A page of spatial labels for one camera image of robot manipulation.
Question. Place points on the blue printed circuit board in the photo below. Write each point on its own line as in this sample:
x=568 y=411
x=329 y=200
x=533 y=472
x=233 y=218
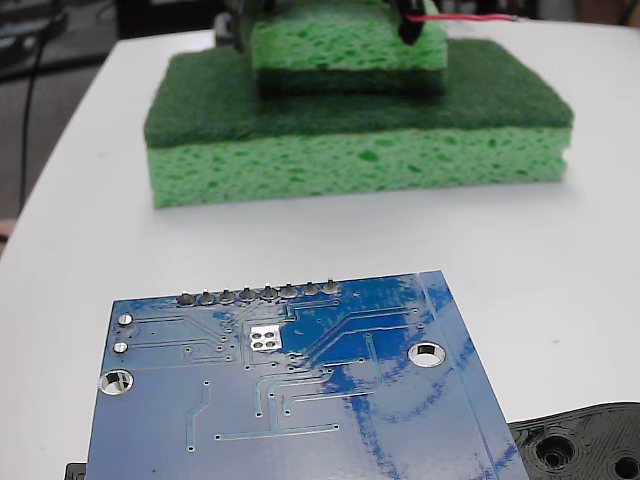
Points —
x=310 y=425

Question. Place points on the small green scrub sponge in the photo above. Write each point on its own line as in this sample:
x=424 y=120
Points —
x=340 y=45

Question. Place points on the large green scrub sponge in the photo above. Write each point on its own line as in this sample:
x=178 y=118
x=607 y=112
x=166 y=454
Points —
x=350 y=160

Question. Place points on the dark background equipment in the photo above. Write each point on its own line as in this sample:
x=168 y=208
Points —
x=25 y=35

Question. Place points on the black plastic fixture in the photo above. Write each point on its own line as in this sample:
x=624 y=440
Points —
x=580 y=445

